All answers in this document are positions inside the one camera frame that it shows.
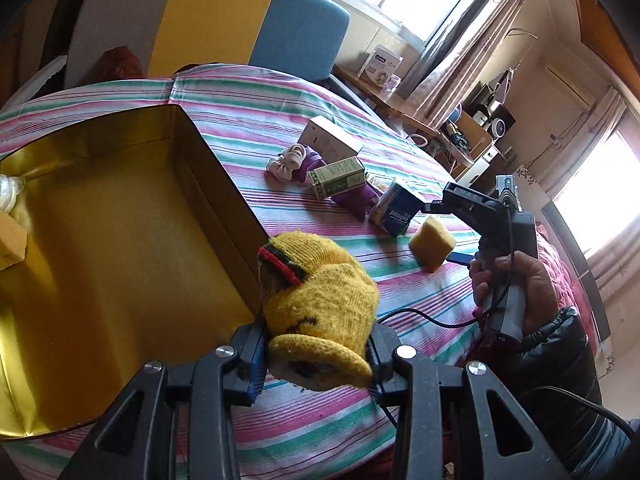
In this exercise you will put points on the white cabinet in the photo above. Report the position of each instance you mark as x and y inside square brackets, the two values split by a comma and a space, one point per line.
[477, 167]

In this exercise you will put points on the dark red cushion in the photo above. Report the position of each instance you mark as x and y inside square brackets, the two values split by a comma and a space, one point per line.
[120, 64]

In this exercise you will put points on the small clear jar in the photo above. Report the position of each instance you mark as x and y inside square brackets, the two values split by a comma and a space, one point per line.
[392, 82]

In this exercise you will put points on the wooden desk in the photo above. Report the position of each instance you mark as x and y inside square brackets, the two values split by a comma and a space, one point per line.
[390, 105]

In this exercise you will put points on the blue tissue pack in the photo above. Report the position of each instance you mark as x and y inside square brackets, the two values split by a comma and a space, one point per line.
[395, 210]

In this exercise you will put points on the beige carton box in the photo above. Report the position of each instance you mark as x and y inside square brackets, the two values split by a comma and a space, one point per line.
[330, 135]

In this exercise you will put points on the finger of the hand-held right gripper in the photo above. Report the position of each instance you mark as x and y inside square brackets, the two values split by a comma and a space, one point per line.
[459, 259]
[465, 199]

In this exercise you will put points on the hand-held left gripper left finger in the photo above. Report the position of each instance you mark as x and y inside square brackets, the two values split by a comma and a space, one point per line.
[254, 362]

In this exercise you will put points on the red quilt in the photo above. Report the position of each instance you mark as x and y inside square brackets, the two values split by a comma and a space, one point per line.
[565, 270]

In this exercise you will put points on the green white small box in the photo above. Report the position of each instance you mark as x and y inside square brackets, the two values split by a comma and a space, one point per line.
[337, 177]

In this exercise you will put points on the beige curtain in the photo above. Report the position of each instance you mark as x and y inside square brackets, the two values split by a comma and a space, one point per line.
[465, 45]

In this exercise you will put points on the white carton on desk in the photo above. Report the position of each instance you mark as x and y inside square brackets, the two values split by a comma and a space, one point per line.
[380, 66]

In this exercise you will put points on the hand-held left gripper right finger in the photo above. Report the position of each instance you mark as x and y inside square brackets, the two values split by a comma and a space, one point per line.
[378, 362]

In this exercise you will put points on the yellow knitted glove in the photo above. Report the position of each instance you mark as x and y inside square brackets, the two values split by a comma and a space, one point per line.
[320, 300]

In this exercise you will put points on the person's right forearm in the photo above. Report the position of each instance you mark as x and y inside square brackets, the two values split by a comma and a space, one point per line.
[575, 385]

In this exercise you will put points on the person's right hand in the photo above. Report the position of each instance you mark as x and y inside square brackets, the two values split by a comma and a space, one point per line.
[537, 280]

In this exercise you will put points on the black speaker set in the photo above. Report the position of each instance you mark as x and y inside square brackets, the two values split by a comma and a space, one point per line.
[492, 115]

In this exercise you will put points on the side window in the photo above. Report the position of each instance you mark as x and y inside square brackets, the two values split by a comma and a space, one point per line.
[600, 185]

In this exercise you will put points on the yellow sponge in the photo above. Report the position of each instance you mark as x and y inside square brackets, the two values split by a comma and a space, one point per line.
[432, 242]
[9, 242]

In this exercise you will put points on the gold cardboard box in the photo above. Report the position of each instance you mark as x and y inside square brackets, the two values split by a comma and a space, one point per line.
[125, 235]

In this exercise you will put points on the striped bed sheet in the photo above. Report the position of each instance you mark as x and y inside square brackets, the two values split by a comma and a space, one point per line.
[300, 105]

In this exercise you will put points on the white air conditioner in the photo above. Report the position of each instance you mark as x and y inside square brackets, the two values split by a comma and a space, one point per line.
[567, 82]

